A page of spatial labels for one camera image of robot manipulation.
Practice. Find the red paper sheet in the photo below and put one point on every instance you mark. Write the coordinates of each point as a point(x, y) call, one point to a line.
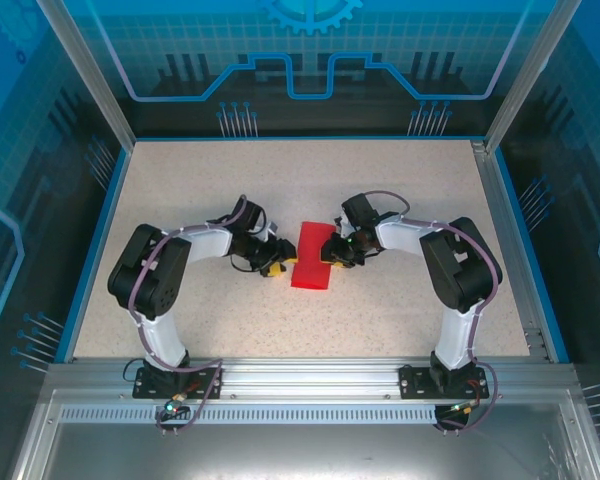
point(310, 272)

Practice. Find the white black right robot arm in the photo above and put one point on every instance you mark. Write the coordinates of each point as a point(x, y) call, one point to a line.
point(405, 235)

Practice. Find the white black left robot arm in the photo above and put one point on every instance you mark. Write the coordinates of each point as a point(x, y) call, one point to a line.
point(205, 245)

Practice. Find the steel sheet metal tray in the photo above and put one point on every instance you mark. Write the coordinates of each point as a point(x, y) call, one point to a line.
point(305, 452)

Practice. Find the blue table edge strip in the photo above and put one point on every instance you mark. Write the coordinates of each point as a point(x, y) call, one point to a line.
point(513, 200)
point(97, 250)

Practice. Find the small connector with green LED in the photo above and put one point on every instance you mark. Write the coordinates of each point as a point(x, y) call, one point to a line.
point(462, 407)
point(174, 404)

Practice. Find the long aluminium mounting rail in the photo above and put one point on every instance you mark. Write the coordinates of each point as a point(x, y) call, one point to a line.
point(305, 380)

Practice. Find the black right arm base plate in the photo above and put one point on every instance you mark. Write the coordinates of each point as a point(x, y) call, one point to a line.
point(410, 382)

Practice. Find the aluminium table side rail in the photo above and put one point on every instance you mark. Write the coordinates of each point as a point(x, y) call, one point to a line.
point(496, 200)

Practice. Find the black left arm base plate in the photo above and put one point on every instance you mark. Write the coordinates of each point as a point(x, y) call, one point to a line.
point(142, 387)

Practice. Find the aluminium frame post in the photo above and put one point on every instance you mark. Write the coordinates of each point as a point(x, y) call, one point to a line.
point(522, 75)
point(91, 75)

